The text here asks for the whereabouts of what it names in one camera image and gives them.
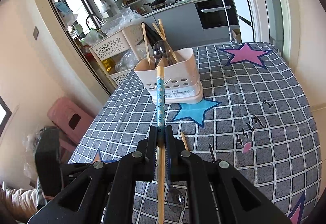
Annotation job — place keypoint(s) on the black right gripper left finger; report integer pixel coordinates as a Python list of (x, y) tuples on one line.
[(104, 192)]

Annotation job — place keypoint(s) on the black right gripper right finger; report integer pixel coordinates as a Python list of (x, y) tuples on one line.
[(216, 191)]

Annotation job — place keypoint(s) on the black handled spoon thick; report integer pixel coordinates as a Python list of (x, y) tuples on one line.
[(174, 197)]

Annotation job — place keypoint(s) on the blue patterned wooden chopstick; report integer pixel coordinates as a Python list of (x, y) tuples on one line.
[(160, 142)]

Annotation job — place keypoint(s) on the person's left hand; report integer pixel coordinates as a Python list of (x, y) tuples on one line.
[(19, 205)]

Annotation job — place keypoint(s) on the pink plastic stool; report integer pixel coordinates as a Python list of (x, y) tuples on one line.
[(71, 119)]

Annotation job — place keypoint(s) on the plain wooden chopstick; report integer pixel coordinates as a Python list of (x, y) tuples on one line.
[(184, 140)]

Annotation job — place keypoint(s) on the grey checked star tablecloth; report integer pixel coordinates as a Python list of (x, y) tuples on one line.
[(257, 118)]

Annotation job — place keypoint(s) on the beige plastic utensil holder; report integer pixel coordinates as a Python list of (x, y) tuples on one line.
[(182, 81)]

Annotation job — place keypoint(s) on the beige perforated storage rack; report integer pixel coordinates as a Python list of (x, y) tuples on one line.
[(123, 40)]

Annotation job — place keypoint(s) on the black built-in oven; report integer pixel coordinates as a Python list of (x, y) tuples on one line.
[(217, 13)]

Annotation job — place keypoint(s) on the black handled spoon slim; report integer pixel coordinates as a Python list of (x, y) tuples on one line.
[(212, 153)]

